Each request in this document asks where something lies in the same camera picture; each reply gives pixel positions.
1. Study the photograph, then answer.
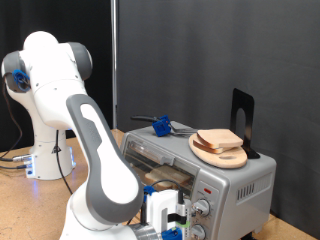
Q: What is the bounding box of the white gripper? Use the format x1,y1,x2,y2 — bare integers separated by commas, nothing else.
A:
145,189,179,233

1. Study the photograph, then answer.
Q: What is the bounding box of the silver oven knob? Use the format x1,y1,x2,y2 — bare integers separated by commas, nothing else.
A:
190,224,207,240
191,199,211,218

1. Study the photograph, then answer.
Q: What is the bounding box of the metal spatula with blue grip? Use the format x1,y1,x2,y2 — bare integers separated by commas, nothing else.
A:
130,114,198,138

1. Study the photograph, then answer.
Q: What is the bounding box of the silver toaster oven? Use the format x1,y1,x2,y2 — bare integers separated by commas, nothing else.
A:
119,120,278,240

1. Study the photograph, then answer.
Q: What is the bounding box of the tan bread slice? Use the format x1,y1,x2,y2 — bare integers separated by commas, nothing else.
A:
192,139,231,155
196,128,244,150

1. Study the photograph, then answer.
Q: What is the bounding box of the oval wooden cutting board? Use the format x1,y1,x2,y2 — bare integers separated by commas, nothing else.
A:
188,133,248,170

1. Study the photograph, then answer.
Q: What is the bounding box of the black metal bookend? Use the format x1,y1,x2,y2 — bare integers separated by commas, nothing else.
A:
229,87,261,160

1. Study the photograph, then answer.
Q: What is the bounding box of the metal pole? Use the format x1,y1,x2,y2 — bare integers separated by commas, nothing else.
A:
111,0,118,130

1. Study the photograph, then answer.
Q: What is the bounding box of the blue cable clip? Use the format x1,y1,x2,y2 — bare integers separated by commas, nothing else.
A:
143,185,158,203
12,68,32,93

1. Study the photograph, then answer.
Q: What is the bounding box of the black camera cable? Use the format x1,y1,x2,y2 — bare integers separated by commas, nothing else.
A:
0,74,185,226

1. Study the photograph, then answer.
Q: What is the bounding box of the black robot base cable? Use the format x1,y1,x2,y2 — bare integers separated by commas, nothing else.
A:
0,163,33,171
0,153,33,163

